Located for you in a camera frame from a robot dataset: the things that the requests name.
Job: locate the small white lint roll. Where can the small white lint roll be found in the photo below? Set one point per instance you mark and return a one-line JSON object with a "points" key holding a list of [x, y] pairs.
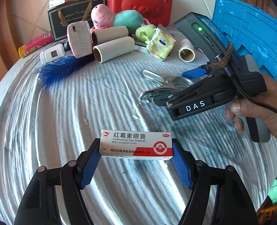
{"points": [[186, 51]]}

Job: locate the white blue small box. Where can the white blue small box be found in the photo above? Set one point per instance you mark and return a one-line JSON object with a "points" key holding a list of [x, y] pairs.
{"points": [[140, 48]]}

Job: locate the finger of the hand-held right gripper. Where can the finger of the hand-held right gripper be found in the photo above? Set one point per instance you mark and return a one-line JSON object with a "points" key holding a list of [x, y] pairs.
{"points": [[194, 72], [194, 90]]}

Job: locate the white ribbed bed cover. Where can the white ribbed bed cover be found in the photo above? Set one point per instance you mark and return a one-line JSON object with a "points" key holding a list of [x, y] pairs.
{"points": [[58, 121]]}

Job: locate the person's right hand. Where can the person's right hand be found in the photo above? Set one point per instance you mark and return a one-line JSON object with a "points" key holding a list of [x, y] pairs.
{"points": [[269, 112]]}

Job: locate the large white lint roll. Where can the large white lint roll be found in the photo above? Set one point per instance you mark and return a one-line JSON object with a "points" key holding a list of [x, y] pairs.
{"points": [[115, 48]]}

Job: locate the pink and teal pig plush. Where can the pink and teal pig plush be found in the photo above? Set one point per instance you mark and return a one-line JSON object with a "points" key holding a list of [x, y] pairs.
{"points": [[103, 16]]}

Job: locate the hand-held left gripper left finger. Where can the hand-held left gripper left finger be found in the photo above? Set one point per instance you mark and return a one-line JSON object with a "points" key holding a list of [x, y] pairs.
{"points": [[90, 166]]}

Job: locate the white red ointment box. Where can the white red ointment box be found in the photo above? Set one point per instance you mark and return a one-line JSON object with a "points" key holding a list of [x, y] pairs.
{"points": [[133, 145]]}

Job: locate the red bear-face case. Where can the red bear-face case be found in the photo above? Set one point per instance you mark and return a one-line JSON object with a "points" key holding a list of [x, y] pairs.
{"points": [[140, 0]]}

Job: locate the green plush toy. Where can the green plush toy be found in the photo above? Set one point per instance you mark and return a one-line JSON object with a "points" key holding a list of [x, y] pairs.
{"points": [[143, 33]]}

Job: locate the pink tissue pack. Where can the pink tissue pack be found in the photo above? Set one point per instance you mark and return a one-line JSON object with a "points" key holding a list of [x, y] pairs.
{"points": [[58, 1]]}

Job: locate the blue plastic crate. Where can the blue plastic crate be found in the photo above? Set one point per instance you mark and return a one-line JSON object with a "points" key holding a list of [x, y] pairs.
{"points": [[258, 35]]}

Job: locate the white pill bottle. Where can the white pill bottle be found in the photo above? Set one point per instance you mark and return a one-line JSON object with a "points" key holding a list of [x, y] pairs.
{"points": [[51, 54]]}

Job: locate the yellow wet wipes packet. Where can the yellow wet wipes packet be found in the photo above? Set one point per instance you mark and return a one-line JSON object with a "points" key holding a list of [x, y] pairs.
{"points": [[160, 43]]}

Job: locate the pink yellow carton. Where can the pink yellow carton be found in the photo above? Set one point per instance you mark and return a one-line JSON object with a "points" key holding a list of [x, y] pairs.
{"points": [[35, 44]]}

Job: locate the metal hole punch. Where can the metal hole punch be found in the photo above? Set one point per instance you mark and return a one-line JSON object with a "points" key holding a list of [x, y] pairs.
{"points": [[171, 83]]}

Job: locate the brown twine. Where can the brown twine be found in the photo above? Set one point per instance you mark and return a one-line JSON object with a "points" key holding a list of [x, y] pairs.
{"points": [[222, 59]]}

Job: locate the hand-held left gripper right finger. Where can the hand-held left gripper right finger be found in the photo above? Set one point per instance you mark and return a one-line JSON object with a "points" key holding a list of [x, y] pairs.
{"points": [[181, 166]]}

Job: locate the pink wrapped block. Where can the pink wrapped block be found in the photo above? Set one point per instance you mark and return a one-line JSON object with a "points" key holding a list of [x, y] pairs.
{"points": [[80, 39]]}

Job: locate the blue feather brush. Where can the blue feather brush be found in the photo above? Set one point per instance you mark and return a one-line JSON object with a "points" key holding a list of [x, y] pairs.
{"points": [[58, 69]]}

